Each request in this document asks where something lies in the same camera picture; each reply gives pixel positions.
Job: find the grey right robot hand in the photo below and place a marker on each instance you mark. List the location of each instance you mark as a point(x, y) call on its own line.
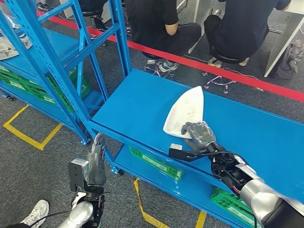
point(201, 135)

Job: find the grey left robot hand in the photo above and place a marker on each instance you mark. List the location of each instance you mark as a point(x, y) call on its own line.
point(97, 166)

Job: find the white triangular plastic part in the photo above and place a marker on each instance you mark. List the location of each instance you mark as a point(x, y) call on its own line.
point(185, 110)

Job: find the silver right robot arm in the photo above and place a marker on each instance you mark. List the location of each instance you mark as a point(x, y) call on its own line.
point(261, 195)

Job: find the yellow floor tape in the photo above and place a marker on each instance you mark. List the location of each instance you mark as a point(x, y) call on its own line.
point(139, 201)
point(35, 145)

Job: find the red barrier belt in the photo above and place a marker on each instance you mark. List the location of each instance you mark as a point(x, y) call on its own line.
point(213, 69)

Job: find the green plastic crate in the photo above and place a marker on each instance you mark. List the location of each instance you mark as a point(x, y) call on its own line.
point(225, 201)
point(154, 163)
point(23, 86)
point(85, 88)

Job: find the black office stool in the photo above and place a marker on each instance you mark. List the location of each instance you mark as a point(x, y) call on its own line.
point(152, 56)
point(228, 59)
point(91, 13)

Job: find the grey backpack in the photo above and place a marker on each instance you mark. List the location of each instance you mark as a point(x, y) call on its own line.
point(290, 61)

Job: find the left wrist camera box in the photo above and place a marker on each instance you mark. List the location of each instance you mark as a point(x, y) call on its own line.
point(77, 176)

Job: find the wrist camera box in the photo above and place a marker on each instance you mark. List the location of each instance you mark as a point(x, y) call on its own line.
point(77, 176)
point(180, 154)

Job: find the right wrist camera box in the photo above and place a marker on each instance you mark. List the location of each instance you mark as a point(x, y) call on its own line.
point(180, 154)

